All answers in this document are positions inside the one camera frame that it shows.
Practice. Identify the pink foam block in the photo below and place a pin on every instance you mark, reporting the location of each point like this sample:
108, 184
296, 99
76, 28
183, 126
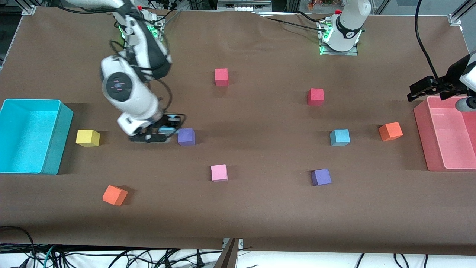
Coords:
219, 172

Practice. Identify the pink plastic bin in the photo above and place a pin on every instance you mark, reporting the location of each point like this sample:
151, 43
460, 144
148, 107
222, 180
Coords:
446, 141

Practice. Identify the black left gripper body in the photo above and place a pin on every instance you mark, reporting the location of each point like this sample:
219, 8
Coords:
447, 84

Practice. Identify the red foam block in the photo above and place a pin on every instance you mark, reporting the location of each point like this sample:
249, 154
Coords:
315, 96
221, 76

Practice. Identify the grey metal table bracket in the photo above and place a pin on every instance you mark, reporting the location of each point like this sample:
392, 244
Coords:
230, 257

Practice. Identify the cyan plastic bin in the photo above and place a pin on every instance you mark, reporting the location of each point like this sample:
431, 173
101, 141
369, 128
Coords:
22, 145

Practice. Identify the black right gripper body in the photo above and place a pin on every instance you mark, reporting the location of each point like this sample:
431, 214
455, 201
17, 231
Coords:
168, 121

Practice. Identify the yellow foam block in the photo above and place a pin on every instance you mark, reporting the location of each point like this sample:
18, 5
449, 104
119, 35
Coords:
87, 137

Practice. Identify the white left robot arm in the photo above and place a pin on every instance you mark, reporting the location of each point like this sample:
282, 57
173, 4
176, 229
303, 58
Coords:
347, 22

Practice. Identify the purple foam block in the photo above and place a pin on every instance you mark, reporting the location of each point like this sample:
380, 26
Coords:
187, 136
321, 177

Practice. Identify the light blue foam block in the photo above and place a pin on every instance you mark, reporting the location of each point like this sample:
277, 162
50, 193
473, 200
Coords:
340, 137
167, 130

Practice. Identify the aluminium frame profile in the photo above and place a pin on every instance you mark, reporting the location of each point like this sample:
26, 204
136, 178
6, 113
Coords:
29, 9
455, 18

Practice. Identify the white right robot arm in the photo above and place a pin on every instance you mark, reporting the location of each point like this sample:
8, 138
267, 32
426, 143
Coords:
126, 89

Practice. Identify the orange foam block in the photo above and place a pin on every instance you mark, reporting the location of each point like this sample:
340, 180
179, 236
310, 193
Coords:
114, 195
390, 131

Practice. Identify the brown table cover mat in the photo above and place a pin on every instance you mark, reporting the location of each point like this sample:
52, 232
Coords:
260, 208

